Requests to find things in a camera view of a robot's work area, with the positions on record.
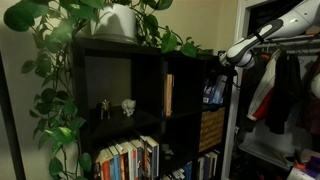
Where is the tan book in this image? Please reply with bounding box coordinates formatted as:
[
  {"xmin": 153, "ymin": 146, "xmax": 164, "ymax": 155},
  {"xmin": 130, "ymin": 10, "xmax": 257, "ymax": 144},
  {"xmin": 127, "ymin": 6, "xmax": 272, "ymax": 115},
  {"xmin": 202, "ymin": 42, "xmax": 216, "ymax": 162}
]
[{"xmin": 163, "ymin": 73, "xmax": 175, "ymax": 118}]

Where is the dark blue Circuits book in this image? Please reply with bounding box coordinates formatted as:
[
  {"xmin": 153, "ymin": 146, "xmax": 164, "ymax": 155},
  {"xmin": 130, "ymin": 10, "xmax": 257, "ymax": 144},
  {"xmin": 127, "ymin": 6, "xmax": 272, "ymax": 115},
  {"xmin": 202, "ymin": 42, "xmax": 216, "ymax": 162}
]
[{"xmin": 209, "ymin": 75, "xmax": 222, "ymax": 105}]

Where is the thin orange book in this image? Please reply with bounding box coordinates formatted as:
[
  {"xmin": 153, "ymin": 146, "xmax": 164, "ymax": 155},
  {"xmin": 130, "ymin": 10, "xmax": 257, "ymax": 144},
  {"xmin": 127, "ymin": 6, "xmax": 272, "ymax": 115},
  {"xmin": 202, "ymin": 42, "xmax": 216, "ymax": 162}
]
[{"xmin": 118, "ymin": 153, "xmax": 127, "ymax": 180}]

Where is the grey book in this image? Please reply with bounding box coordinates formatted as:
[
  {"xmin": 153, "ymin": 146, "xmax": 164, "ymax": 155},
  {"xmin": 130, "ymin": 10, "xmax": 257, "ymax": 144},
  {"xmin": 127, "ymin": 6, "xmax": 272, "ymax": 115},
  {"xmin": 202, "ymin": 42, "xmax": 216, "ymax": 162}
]
[{"xmin": 197, "ymin": 156, "xmax": 205, "ymax": 180}]

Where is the white book red spine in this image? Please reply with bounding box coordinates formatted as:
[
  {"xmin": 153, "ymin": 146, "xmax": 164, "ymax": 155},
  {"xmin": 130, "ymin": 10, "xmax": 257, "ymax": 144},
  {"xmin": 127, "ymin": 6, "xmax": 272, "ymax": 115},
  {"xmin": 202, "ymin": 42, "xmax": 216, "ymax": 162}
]
[{"xmin": 98, "ymin": 148, "xmax": 113, "ymax": 180}]

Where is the black cube bookshelf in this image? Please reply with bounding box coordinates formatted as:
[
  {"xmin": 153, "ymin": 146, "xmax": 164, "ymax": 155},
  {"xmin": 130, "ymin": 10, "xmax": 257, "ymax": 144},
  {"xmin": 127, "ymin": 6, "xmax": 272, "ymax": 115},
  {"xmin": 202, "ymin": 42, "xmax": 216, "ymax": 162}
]
[{"xmin": 71, "ymin": 36, "xmax": 234, "ymax": 180}]

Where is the white elephant figurine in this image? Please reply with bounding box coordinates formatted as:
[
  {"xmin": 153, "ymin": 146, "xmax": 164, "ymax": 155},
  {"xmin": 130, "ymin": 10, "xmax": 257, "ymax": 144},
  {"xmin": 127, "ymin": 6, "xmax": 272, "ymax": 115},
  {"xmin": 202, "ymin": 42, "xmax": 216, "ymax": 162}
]
[{"xmin": 120, "ymin": 98, "xmax": 137, "ymax": 117}]

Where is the woven wicker storage basket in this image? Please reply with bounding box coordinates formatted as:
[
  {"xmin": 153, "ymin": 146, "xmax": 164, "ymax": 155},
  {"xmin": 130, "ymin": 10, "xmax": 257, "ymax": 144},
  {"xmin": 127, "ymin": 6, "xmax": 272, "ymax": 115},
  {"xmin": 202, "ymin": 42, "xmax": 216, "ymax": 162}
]
[{"xmin": 198, "ymin": 106, "xmax": 227, "ymax": 153}]

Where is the white plant pot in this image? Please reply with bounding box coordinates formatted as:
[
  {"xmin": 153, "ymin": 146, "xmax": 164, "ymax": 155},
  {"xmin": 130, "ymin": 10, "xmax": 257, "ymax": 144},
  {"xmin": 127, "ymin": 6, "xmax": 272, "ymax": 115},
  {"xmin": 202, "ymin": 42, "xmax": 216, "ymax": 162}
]
[{"xmin": 90, "ymin": 3, "xmax": 138, "ymax": 45}]

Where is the white and red jacket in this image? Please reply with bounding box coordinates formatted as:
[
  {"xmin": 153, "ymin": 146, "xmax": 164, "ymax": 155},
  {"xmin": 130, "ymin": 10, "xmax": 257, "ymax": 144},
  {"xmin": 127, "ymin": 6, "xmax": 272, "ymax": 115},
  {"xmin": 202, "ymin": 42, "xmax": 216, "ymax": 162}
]
[{"xmin": 245, "ymin": 49, "xmax": 282, "ymax": 123}]

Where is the white storage box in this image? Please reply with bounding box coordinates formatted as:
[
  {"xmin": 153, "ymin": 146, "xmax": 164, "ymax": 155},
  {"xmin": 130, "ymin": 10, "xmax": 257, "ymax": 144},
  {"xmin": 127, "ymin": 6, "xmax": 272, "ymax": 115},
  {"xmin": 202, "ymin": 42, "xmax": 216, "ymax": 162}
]
[{"xmin": 238, "ymin": 138, "xmax": 301, "ymax": 172}]

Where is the black hanging garment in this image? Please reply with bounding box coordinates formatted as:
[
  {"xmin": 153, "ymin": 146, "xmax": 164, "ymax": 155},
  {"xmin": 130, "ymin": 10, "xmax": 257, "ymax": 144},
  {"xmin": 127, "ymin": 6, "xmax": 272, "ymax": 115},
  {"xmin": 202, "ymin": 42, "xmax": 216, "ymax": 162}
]
[{"xmin": 264, "ymin": 49, "xmax": 303, "ymax": 135}]

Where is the brown hanging garment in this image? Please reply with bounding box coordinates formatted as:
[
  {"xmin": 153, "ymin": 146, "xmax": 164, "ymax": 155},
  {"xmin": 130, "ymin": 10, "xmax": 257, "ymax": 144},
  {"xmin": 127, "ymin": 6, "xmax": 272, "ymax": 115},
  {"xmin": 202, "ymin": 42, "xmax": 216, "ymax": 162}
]
[{"xmin": 296, "ymin": 54, "xmax": 320, "ymax": 136}]

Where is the white hanging item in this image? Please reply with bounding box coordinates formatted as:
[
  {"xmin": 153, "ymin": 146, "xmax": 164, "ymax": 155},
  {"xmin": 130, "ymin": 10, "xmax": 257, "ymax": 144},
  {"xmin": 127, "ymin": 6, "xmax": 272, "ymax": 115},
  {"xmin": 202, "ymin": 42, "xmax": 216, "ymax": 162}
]
[{"xmin": 311, "ymin": 73, "xmax": 320, "ymax": 99}]

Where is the small orange object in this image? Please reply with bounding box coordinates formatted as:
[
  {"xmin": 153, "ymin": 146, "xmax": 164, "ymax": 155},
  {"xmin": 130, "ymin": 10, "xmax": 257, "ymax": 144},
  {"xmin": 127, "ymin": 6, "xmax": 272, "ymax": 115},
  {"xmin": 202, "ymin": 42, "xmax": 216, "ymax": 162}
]
[{"xmin": 294, "ymin": 159, "xmax": 306, "ymax": 170}]

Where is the green pothos plant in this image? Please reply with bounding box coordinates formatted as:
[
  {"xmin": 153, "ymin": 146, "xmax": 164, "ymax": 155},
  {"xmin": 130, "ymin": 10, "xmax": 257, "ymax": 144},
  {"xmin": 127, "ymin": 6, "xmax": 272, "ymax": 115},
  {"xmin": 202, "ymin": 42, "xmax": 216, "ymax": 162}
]
[{"xmin": 3, "ymin": 0, "xmax": 214, "ymax": 180}]

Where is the white door frame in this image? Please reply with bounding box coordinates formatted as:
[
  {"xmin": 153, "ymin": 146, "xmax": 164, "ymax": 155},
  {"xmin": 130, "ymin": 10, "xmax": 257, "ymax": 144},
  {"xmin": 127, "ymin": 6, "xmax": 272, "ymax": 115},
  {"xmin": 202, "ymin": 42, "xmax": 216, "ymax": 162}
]
[{"xmin": 221, "ymin": 0, "xmax": 251, "ymax": 180}]

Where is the closet shelf rail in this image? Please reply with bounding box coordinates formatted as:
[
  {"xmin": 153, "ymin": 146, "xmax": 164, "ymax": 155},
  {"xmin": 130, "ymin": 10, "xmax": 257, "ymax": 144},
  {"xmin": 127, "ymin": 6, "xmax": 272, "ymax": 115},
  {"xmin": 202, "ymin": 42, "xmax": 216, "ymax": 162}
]
[{"xmin": 253, "ymin": 38, "xmax": 320, "ymax": 54}]

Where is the black frame post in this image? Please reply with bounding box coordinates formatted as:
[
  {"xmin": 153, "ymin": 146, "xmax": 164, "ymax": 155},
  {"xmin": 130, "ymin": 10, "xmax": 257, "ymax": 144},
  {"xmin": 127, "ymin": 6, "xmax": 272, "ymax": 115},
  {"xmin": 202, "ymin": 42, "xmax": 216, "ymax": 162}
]
[{"xmin": 0, "ymin": 49, "xmax": 27, "ymax": 180}]

